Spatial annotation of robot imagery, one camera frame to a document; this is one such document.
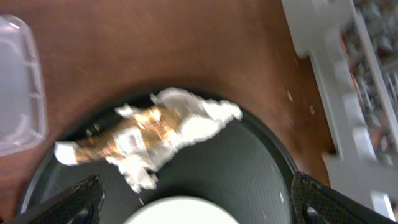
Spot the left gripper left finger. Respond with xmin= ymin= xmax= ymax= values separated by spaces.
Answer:
xmin=8 ymin=174 xmax=104 ymax=224

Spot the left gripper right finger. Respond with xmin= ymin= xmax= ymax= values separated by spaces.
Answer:
xmin=291 ymin=172 xmax=394 ymax=224

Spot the grey plate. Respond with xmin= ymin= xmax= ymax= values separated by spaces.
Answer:
xmin=124 ymin=196 xmax=238 ymax=224

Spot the gold foil wrapper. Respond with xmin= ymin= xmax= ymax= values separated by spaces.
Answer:
xmin=74 ymin=106 xmax=183 ymax=164

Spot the white napkin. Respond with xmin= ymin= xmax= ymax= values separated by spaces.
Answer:
xmin=54 ymin=88 xmax=243 ymax=193

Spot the grey dishwasher rack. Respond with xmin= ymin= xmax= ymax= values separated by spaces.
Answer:
xmin=282 ymin=0 xmax=397 ymax=219

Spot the round black serving tray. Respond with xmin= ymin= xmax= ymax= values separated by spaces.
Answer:
xmin=18 ymin=112 xmax=297 ymax=223

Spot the clear plastic storage bin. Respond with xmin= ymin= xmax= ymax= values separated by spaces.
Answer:
xmin=1 ymin=15 xmax=47 ymax=156

